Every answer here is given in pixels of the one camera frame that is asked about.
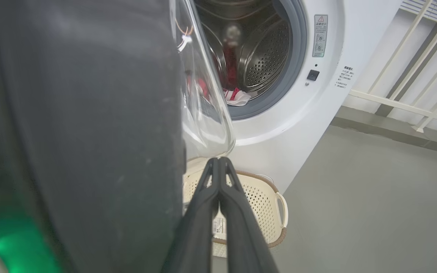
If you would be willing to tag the small printed text notice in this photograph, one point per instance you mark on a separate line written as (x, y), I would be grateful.
(344, 77)

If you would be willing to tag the white front-load washing machine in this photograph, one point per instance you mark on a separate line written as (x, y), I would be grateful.
(302, 113)

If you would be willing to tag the stainless steel washing machine drum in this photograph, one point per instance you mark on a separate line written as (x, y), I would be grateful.
(266, 53)

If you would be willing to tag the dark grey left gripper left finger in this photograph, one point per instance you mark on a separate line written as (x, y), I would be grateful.
(197, 235)

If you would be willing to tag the white metal railing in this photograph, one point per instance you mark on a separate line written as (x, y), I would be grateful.
(404, 106)

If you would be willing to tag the grey warning sticker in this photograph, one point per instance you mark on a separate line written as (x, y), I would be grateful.
(320, 36)

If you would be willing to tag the round white filter cover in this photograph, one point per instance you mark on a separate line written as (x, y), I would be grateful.
(266, 178)

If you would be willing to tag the cream basket with brown rim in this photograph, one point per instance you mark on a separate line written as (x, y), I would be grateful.
(264, 204)

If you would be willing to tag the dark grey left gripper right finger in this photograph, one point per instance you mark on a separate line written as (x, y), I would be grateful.
(243, 239)

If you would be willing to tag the washing machine door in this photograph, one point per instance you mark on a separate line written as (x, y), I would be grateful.
(82, 132)

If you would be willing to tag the red and white garment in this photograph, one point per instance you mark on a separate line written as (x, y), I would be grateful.
(237, 98)

